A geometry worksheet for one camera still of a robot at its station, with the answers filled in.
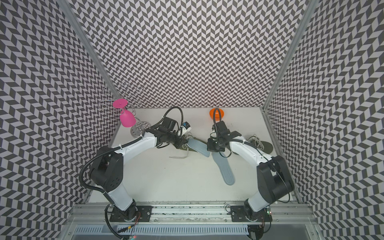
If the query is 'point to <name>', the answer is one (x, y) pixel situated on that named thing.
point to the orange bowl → (217, 114)
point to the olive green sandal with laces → (186, 146)
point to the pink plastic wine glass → (126, 117)
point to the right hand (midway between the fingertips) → (208, 150)
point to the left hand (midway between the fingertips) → (186, 142)
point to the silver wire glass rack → (128, 98)
